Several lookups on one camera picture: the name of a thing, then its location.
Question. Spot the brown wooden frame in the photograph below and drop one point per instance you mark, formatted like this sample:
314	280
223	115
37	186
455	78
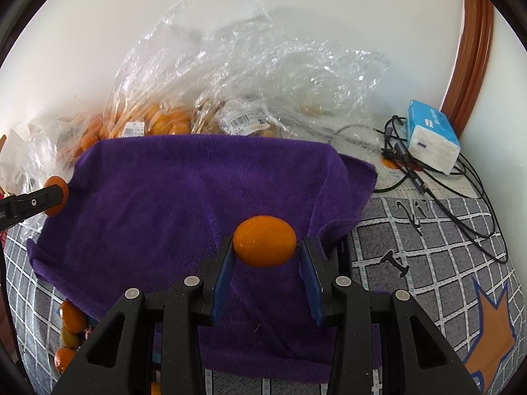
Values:
471	63

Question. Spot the clear plastic bag of kumquats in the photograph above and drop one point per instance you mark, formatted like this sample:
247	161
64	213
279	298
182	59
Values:
245	78

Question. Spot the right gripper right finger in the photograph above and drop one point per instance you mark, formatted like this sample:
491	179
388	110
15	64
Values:
320	276

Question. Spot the small orange kumquat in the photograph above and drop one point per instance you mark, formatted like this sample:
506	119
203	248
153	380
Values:
58	191

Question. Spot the large orange tangerine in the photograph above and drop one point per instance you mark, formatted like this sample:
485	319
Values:
264	242

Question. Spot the purple fleece towel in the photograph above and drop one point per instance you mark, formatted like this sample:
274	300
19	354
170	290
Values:
145	212

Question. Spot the grey checked bed sheet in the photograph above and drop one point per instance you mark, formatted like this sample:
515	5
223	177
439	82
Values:
448	254

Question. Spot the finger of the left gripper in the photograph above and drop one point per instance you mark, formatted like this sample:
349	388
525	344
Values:
17	208

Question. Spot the yellowish kumquat on bed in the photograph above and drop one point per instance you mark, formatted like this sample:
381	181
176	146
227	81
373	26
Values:
70	340

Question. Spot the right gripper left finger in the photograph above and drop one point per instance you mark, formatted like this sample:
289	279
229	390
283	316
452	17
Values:
215	274

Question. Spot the orange kumquat on bed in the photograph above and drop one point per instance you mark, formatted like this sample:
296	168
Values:
73	318

